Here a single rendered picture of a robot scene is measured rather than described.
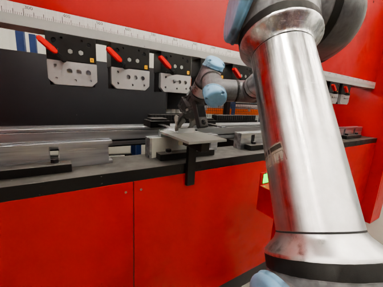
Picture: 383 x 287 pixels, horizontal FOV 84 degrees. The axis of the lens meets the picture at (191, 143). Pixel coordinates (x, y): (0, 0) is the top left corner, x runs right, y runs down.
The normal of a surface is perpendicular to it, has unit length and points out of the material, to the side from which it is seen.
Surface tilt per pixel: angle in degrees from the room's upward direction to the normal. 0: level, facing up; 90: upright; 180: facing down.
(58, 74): 90
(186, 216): 90
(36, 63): 90
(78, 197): 90
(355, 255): 16
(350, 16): 115
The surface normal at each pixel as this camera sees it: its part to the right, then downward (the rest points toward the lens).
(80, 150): 0.53, 0.20
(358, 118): -0.85, 0.07
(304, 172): -0.52, -0.27
